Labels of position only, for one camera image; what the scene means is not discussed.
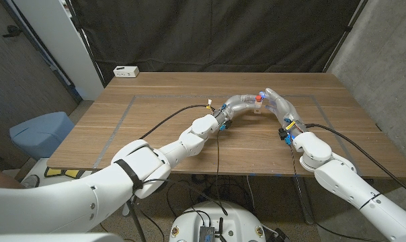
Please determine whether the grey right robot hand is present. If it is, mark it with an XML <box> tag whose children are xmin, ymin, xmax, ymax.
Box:
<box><xmin>259</xmin><ymin>87</ymin><xmax>307</xmax><ymax>135</ymax></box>

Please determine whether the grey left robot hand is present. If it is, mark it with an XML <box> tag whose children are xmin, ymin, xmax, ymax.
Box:
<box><xmin>213</xmin><ymin>94</ymin><xmax>263</xmax><ymax>125</ymax></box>

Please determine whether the black backdrop cloth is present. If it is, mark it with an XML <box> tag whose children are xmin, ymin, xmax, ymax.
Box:
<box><xmin>70</xmin><ymin>0</ymin><xmax>370</xmax><ymax>85</ymax></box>

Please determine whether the white table leg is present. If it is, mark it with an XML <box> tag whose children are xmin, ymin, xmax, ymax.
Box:
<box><xmin>292</xmin><ymin>176</ymin><xmax>315</xmax><ymax>225</ymax></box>

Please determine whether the black backdrop stand pole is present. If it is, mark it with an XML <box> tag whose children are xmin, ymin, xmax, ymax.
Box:
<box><xmin>64</xmin><ymin>0</ymin><xmax>106</xmax><ymax>88</ymax></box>
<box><xmin>322</xmin><ymin>0</ymin><xmax>370</xmax><ymax>73</ymax></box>

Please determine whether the wooden table panel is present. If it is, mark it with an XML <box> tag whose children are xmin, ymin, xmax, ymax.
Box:
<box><xmin>92</xmin><ymin>95</ymin><xmax>364</xmax><ymax>176</ymax></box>

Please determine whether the white robot torso base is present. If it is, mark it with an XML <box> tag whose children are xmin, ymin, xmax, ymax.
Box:
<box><xmin>169</xmin><ymin>200</ymin><xmax>267</xmax><ymax>242</ymax></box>

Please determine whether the white power strip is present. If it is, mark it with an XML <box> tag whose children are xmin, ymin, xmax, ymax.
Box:
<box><xmin>112</xmin><ymin>65</ymin><xmax>140</xmax><ymax>79</ymax></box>

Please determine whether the grey electronics module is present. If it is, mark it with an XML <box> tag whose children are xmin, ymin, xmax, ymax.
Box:
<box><xmin>198</xmin><ymin>225</ymin><xmax>216</xmax><ymax>242</ymax></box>

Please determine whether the yellow black hazard strip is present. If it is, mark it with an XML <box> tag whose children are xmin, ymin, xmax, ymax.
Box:
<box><xmin>43</xmin><ymin>167</ymin><xmax>93</xmax><ymax>179</ymax></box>

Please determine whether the blue padded bin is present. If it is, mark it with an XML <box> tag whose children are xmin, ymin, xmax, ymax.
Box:
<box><xmin>9</xmin><ymin>111</ymin><xmax>75</xmax><ymax>161</ymax></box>

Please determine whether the white sneaker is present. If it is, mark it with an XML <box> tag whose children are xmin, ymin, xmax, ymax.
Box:
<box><xmin>21</xmin><ymin>174</ymin><xmax>41</xmax><ymax>189</ymax></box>

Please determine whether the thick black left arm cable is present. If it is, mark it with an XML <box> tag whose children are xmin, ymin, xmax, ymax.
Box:
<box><xmin>138</xmin><ymin>104</ymin><xmax>214</xmax><ymax>140</ymax></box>

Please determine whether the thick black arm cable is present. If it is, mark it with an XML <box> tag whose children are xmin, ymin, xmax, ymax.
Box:
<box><xmin>138</xmin><ymin>104</ymin><xmax>214</xmax><ymax>140</ymax></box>
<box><xmin>305</xmin><ymin>123</ymin><xmax>406</xmax><ymax>200</ymax></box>

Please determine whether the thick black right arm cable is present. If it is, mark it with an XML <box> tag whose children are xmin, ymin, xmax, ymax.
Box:
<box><xmin>305</xmin><ymin>123</ymin><xmax>406</xmax><ymax>200</ymax></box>

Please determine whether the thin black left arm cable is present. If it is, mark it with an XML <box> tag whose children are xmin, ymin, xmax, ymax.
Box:
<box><xmin>214</xmin><ymin>129</ymin><xmax>229</xmax><ymax>216</ymax></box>

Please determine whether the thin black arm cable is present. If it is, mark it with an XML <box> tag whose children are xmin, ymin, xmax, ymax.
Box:
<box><xmin>288</xmin><ymin>144</ymin><xmax>387</xmax><ymax>242</ymax></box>
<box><xmin>214</xmin><ymin>129</ymin><xmax>229</xmax><ymax>216</ymax></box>

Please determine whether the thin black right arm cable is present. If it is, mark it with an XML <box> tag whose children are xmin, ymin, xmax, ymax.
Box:
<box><xmin>288</xmin><ymin>144</ymin><xmax>387</xmax><ymax>242</ymax></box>

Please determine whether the white floor cable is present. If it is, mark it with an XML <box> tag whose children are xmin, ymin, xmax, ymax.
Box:
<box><xmin>245</xmin><ymin>175</ymin><xmax>256</xmax><ymax>211</ymax></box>

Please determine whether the black door handle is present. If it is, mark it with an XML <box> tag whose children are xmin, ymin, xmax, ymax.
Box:
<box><xmin>1</xmin><ymin>24</ymin><xmax>22</xmax><ymax>38</ymax></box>

